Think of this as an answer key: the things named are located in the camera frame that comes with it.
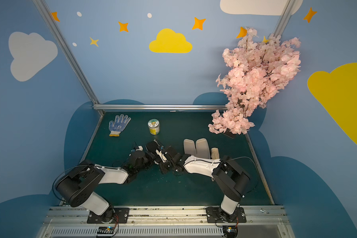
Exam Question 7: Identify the black grey zippered umbrella case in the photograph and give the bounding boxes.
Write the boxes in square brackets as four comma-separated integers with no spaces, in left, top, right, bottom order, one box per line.
[146,139,167,164]

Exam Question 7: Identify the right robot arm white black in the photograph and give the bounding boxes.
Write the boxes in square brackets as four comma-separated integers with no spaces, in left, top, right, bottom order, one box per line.
[155,146,250,216]

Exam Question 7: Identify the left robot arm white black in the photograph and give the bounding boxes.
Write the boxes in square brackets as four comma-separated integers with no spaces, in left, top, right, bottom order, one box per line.
[54,150,154,223]

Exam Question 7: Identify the yellow jar with green lid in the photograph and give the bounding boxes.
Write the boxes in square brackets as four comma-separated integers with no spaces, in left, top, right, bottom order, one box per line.
[148,119,160,135]

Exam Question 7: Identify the white blue dotted work glove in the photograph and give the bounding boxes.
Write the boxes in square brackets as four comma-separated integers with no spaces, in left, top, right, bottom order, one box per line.
[109,114,131,137]

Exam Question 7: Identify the small circuit board left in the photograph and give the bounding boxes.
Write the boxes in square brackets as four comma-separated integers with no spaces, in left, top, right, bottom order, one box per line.
[96,226,117,238]

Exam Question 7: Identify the small circuit board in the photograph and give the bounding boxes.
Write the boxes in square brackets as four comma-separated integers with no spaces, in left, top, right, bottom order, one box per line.
[96,226,117,238]
[222,226,238,238]

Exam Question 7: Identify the small circuit board right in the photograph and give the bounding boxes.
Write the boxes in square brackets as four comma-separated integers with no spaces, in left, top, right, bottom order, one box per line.
[222,226,238,238]

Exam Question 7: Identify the pink artificial cherry blossom branch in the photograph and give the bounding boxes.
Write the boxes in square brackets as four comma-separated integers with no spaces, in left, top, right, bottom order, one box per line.
[208,27,301,134]

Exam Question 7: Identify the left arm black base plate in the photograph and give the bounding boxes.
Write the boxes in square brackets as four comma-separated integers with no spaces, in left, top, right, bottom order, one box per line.
[87,207,130,224]

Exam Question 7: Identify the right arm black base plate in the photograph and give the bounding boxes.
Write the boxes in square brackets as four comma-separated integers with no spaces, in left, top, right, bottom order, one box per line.
[205,206,247,223]

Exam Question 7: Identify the aluminium mounting rail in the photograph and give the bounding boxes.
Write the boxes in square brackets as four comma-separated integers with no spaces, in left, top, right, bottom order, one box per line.
[37,206,295,238]

